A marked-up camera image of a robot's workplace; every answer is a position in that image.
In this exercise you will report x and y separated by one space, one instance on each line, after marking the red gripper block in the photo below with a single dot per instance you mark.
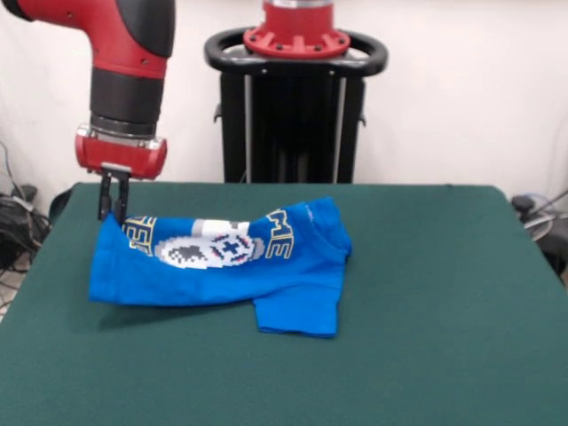
128 155

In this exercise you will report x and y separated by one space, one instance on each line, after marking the dark green table cloth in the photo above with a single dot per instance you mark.
399 333

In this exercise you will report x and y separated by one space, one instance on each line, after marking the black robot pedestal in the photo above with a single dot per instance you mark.
288 124

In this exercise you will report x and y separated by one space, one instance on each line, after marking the blue printed T-shirt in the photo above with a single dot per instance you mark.
177 284

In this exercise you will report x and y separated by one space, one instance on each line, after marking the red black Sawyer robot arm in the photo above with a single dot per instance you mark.
128 49

